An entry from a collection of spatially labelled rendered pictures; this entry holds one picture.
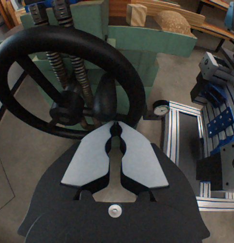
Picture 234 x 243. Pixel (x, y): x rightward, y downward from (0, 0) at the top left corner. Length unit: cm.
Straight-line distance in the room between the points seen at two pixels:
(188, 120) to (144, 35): 91
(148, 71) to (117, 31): 15
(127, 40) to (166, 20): 11
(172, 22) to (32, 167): 129
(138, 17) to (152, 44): 7
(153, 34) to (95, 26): 16
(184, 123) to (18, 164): 156
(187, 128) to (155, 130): 31
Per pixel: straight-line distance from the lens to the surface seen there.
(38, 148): 124
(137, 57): 34
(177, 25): 35
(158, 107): 41
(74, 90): 24
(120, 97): 45
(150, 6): 47
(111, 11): 41
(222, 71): 69
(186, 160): 95
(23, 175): 127
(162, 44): 34
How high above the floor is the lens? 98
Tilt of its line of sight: 60 degrees down
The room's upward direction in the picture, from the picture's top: 4 degrees clockwise
